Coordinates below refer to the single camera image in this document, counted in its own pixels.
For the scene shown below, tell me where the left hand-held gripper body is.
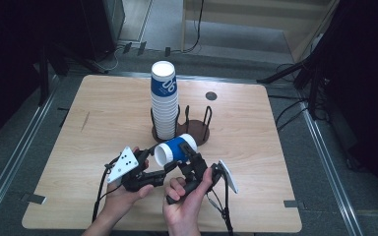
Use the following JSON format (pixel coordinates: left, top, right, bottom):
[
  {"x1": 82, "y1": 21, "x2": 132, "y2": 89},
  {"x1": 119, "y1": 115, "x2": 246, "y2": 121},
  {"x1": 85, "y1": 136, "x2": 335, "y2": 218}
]
[{"x1": 106, "y1": 146, "x2": 167, "y2": 194}]

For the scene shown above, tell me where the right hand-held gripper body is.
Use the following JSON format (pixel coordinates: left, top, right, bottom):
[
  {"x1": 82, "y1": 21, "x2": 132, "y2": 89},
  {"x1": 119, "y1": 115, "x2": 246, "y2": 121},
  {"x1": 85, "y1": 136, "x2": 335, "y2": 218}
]
[{"x1": 165, "y1": 155, "x2": 239, "y2": 206}]

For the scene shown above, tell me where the white floor cable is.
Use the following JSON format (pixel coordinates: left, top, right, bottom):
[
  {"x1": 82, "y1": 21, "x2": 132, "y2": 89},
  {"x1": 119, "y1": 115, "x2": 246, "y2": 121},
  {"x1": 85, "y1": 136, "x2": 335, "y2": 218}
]
[{"x1": 101, "y1": 47, "x2": 122, "y2": 73}]

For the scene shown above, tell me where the stack of white paper cups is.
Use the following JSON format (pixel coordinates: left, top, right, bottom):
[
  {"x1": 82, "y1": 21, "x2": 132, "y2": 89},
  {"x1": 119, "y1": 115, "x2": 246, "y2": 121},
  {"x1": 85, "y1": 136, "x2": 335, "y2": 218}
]
[{"x1": 150, "y1": 60, "x2": 180, "y2": 142}]

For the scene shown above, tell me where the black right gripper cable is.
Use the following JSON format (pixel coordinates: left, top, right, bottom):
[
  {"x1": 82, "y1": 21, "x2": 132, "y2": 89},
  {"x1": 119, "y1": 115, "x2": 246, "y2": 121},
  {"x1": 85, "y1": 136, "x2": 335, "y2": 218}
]
[{"x1": 206, "y1": 178, "x2": 234, "y2": 236}]

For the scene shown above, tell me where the blue and white paper cup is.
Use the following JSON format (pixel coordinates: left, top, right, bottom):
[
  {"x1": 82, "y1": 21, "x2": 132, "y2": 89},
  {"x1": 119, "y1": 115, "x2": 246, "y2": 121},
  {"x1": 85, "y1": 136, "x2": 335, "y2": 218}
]
[{"x1": 153, "y1": 133, "x2": 199, "y2": 167}]

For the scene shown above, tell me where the black hanging cable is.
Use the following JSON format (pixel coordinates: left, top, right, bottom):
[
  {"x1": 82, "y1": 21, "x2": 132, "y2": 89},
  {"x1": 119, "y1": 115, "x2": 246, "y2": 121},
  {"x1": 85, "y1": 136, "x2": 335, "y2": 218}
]
[{"x1": 180, "y1": 0, "x2": 206, "y2": 54}]

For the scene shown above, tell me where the metal floor rail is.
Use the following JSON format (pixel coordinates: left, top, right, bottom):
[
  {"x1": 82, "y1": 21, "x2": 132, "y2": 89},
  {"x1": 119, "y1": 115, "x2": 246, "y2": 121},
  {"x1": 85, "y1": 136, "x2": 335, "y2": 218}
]
[
  {"x1": 0, "y1": 92, "x2": 59, "y2": 224},
  {"x1": 108, "y1": 71, "x2": 268, "y2": 86},
  {"x1": 301, "y1": 107, "x2": 365, "y2": 236}
]

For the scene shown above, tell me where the dark brown cup holder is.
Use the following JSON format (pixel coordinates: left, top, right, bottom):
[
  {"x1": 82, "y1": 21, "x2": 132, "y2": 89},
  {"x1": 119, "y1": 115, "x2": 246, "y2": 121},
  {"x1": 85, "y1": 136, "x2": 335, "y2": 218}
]
[{"x1": 150, "y1": 104, "x2": 214, "y2": 147}]

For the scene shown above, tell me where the grey tape strip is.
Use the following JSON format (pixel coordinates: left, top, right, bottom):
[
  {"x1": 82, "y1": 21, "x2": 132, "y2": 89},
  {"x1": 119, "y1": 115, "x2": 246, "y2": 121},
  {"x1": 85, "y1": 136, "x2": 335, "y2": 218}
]
[
  {"x1": 21, "y1": 193, "x2": 47, "y2": 206},
  {"x1": 283, "y1": 200, "x2": 307, "y2": 210}
]

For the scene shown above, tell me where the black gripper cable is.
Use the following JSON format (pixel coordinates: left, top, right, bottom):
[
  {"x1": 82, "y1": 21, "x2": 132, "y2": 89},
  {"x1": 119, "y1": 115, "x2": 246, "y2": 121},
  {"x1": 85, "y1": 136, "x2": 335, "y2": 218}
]
[
  {"x1": 206, "y1": 178, "x2": 234, "y2": 236},
  {"x1": 92, "y1": 156, "x2": 126, "y2": 224}
]

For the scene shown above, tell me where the black metal stand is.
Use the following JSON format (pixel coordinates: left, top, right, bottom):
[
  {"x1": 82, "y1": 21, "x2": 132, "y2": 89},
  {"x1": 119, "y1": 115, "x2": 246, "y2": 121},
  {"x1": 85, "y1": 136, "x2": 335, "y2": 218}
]
[
  {"x1": 256, "y1": 55, "x2": 330, "y2": 121},
  {"x1": 38, "y1": 41, "x2": 110, "y2": 106}
]

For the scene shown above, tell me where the dark cabinet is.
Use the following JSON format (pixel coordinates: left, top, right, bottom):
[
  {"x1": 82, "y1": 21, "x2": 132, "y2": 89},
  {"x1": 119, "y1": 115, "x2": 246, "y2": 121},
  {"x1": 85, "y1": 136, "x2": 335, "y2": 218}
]
[{"x1": 80, "y1": 0, "x2": 126, "y2": 62}]

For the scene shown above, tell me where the black floor cable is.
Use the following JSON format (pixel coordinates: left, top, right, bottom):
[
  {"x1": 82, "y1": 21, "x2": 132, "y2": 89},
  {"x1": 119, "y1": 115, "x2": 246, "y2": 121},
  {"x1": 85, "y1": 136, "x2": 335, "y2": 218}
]
[
  {"x1": 275, "y1": 98, "x2": 307, "y2": 128},
  {"x1": 276, "y1": 107, "x2": 309, "y2": 133}
]

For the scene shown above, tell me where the black curtain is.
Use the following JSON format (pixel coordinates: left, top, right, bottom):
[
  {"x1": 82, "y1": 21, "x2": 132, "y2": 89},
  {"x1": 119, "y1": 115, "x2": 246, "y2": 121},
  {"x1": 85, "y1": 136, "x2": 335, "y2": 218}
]
[
  {"x1": 318, "y1": 0, "x2": 378, "y2": 207},
  {"x1": 0, "y1": 0, "x2": 90, "y2": 151}
]

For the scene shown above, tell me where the light wooden frame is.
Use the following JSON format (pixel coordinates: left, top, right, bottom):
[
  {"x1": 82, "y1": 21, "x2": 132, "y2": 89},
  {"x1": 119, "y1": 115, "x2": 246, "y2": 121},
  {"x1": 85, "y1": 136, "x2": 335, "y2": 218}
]
[{"x1": 180, "y1": 0, "x2": 341, "y2": 63}]

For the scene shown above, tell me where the person's right hand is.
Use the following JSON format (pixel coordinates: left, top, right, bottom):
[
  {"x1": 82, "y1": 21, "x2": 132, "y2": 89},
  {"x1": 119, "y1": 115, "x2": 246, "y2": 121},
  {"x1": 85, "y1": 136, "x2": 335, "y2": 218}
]
[{"x1": 161, "y1": 167, "x2": 215, "y2": 230}]

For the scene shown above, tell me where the person's left hand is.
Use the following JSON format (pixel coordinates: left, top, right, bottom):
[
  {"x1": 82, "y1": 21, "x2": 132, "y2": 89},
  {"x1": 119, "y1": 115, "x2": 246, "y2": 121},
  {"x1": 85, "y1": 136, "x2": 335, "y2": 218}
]
[{"x1": 101, "y1": 147, "x2": 156, "y2": 226}]

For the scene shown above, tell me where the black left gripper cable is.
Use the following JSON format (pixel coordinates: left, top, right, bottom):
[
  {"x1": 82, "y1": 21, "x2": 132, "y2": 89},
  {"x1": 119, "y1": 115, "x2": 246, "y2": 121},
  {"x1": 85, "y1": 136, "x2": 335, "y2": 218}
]
[{"x1": 92, "y1": 156, "x2": 126, "y2": 224}]

